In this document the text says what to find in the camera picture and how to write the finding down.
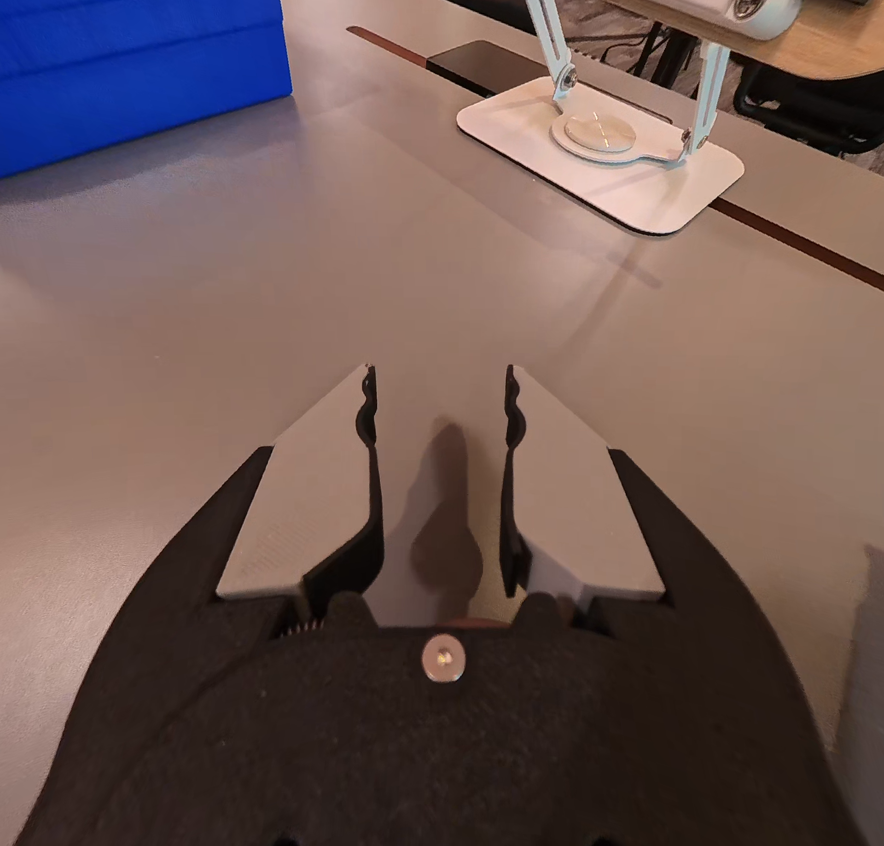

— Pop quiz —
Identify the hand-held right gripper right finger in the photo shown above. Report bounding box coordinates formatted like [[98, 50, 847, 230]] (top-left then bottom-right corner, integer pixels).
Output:
[[497, 364, 667, 620]]

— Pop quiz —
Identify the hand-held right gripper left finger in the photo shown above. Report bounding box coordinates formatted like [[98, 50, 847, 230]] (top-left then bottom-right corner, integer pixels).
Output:
[[215, 362, 385, 618]]

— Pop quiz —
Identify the blue plastic bin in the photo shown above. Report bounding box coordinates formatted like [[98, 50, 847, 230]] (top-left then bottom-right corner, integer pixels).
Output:
[[0, 0, 293, 179]]

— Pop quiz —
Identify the instruction sheet on stand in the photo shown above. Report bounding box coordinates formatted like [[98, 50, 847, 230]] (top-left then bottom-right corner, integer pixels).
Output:
[[456, 0, 884, 239]]

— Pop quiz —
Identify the black office chair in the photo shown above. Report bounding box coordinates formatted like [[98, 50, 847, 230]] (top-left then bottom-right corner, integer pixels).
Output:
[[732, 65, 884, 163]]

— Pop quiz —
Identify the desk cable hatch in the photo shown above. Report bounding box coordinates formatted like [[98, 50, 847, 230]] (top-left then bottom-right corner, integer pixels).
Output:
[[426, 40, 674, 125]]

